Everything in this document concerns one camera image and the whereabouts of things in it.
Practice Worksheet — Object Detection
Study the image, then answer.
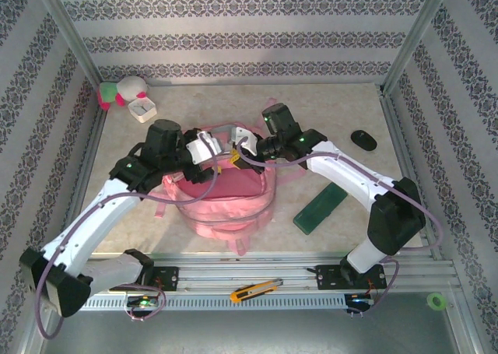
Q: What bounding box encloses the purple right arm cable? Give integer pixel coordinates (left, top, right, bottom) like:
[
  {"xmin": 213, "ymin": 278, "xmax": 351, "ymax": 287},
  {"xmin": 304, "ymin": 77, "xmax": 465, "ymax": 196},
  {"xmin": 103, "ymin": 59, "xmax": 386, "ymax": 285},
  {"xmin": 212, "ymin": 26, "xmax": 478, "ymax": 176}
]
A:
[{"xmin": 236, "ymin": 135, "xmax": 444, "ymax": 319}]

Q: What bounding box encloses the orange utility knife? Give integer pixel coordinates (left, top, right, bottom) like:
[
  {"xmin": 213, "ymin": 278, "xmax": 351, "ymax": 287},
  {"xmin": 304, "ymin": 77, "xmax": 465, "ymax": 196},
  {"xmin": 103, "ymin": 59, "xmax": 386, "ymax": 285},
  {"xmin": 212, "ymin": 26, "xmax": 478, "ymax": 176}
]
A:
[{"xmin": 229, "ymin": 278, "xmax": 285, "ymax": 303}]

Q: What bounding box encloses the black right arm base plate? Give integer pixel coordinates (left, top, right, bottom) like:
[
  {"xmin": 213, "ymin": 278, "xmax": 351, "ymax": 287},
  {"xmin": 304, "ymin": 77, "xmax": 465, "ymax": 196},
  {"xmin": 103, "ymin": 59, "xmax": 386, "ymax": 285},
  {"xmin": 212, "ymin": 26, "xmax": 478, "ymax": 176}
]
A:
[{"xmin": 314, "ymin": 263, "xmax": 389, "ymax": 292}]

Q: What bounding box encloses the pink backpack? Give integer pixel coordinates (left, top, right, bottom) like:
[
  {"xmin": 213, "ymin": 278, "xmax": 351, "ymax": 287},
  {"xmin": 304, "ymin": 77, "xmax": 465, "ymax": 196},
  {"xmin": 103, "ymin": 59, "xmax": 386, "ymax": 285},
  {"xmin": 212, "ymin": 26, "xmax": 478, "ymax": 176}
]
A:
[{"xmin": 153, "ymin": 96, "xmax": 308, "ymax": 258}]

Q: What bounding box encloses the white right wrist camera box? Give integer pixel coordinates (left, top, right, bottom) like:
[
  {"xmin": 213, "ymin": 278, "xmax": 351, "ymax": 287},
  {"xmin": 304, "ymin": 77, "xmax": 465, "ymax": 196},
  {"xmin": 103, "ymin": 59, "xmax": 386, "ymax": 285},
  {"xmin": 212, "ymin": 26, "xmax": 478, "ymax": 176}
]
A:
[{"xmin": 229, "ymin": 126, "xmax": 258, "ymax": 156}]

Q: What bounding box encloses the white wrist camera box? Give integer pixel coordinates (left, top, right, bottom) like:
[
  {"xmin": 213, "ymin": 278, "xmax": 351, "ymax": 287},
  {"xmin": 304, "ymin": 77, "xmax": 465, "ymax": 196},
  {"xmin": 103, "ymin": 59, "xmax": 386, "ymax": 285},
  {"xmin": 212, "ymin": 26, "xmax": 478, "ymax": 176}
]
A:
[
  {"xmin": 229, "ymin": 126, "xmax": 258, "ymax": 156},
  {"xmin": 185, "ymin": 131, "xmax": 222, "ymax": 164}
]

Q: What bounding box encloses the slotted grey cable duct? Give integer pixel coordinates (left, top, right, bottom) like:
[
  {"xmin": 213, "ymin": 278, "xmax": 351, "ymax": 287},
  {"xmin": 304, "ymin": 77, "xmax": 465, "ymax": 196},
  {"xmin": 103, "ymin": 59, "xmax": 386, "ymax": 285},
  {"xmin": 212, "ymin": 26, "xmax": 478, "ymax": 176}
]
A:
[{"xmin": 83, "ymin": 293, "xmax": 348, "ymax": 312}]

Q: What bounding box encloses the green tape roll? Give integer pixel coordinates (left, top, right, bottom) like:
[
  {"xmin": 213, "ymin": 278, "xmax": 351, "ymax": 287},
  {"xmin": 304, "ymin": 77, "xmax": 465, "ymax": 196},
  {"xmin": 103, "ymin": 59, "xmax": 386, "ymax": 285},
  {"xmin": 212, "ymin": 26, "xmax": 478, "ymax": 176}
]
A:
[{"xmin": 426, "ymin": 293, "xmax": 447, "ymax": 311}]

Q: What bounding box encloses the white square clock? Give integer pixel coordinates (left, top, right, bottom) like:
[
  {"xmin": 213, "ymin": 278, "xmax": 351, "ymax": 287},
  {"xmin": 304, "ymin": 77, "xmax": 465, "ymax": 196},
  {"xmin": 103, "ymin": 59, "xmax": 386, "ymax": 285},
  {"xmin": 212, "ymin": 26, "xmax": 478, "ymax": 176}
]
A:
[{"xmin": 128, "ymin": 97, "xmax": 158, "ymax": 124}]

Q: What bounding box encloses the aluminium side rail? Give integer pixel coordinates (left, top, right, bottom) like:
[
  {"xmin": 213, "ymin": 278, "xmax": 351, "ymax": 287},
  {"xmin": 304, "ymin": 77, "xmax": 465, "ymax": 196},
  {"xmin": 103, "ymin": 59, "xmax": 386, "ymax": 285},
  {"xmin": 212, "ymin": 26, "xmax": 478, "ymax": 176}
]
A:
[
  {"xmin": 53, "ymin": 91, "xmax": 107, "ymax": 265},
  {"xmin": 379, "ymin": 85, "xmax": 444, "ymax": 261}
]

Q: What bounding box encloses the black computer mouse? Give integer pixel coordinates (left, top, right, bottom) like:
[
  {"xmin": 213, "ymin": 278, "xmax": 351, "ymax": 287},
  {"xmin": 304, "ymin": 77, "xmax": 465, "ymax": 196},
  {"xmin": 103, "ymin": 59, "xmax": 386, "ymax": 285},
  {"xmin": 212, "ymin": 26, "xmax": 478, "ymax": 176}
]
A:
[{"xmin": 350, "ymin": 130, "xmax": 377, "ymax": 152}]

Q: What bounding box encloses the white pink green plush toy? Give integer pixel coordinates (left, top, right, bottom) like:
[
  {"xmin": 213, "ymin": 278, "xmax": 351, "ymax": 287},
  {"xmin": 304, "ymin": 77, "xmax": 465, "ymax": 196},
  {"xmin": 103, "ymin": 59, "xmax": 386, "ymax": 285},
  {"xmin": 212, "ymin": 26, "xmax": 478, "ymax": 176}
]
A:
[{"xmin": 96, "ymin": 76, "xmax": 149, "ymax": 112}]

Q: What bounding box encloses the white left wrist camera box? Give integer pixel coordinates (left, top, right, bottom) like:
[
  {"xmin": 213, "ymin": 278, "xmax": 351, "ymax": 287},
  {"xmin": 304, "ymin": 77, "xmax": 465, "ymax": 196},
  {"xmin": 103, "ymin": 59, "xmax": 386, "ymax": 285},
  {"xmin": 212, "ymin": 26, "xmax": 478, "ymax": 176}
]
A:
[{"xmin": 185, "ymin": 131, "xmax": 222, "ymax": 164}]

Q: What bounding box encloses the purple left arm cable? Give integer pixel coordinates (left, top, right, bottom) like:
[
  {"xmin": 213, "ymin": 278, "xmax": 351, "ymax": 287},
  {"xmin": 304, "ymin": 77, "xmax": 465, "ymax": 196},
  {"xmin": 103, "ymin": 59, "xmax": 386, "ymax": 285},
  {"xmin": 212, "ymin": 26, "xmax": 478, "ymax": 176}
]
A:
[{"xmin": 35, "ymin": 134, "xmax": 219, "ymax": 340}]

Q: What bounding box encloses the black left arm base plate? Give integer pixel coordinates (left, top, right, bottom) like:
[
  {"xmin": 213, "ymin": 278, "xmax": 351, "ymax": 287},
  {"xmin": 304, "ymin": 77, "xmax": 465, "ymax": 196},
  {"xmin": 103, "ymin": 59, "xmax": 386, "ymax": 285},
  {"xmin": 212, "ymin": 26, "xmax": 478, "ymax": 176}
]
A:
[{"xmin": 108, "ymin": 266, "xmax": 181, "ymax": 293}]

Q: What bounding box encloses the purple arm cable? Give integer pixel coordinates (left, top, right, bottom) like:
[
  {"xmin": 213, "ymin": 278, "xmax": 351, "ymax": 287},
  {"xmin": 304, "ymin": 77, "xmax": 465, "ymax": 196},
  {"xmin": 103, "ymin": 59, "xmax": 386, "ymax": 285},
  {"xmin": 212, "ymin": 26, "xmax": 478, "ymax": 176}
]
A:
[
  {"xmin": 236, "ymin": 135, "xmax": 444, "ymax": 319},
  {"xmin": 35, "ymin": 134, "xmax": 219, "ymax": 340}
]

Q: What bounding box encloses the aluminium mounting rail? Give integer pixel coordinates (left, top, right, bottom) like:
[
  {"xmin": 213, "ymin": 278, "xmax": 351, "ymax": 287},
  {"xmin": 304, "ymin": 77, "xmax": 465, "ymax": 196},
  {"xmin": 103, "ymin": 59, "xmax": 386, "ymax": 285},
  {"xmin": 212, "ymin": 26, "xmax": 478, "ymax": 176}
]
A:
[{"xmin": 37, "ymin": 251, "xmax": 460, "ymax": 295}]

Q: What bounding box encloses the green pencil case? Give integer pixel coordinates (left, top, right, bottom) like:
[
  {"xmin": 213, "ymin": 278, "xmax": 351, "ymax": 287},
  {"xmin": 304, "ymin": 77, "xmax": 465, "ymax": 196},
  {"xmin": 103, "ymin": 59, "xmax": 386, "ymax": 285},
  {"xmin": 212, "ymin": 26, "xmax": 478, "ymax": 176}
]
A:
[{"xmin": 293, "ymin": 182, "xmax": 349, "ymax": 237}]

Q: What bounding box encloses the aluminium frame post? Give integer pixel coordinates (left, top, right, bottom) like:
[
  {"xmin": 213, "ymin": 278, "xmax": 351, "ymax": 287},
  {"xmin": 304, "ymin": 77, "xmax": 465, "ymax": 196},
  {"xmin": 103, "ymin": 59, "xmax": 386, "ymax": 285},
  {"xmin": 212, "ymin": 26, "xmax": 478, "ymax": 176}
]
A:
[
  {"xmin": 33, "ymin": 0, "xmax": 106, "ymax": 95},
  {"xmin": 379, "ymin": 0, "xmax": 455, "ymax": 96}
]

